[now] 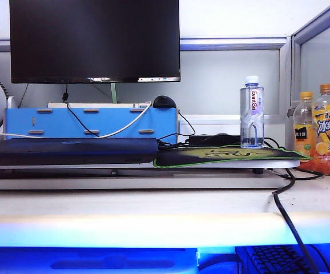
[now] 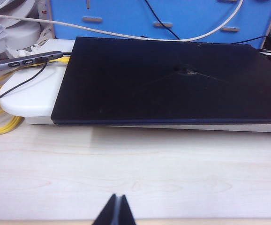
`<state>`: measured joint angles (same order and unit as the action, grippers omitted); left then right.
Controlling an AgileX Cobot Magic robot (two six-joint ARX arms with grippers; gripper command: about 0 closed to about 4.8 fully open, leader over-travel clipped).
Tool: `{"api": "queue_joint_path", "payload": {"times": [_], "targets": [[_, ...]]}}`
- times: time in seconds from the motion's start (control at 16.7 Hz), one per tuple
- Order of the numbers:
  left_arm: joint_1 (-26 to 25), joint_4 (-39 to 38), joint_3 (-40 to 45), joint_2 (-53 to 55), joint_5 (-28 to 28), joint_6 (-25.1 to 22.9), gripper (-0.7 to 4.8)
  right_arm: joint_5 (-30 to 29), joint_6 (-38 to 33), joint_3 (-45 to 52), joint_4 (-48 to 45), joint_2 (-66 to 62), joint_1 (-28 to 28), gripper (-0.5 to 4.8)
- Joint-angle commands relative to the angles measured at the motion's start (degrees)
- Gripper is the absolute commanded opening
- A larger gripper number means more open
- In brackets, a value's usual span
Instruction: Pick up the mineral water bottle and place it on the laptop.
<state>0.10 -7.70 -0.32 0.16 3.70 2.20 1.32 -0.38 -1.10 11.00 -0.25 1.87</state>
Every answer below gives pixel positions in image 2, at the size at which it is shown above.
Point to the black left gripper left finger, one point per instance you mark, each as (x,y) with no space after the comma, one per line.
(107,213)

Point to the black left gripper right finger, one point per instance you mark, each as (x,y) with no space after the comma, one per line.
(127,214)

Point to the black closed laptop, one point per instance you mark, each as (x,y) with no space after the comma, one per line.
(149,93)

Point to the white desk riser stand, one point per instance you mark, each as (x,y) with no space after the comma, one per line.
(32,98)

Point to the grey USB hub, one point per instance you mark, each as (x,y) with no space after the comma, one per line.
(20,61)

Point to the crumpled white tissue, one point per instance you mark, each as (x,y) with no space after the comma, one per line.
(30,50)

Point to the blue wooden desk organizer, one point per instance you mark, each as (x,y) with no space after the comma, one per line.
(126,14)

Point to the white desk fan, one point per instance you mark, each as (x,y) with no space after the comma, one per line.
(20,32)

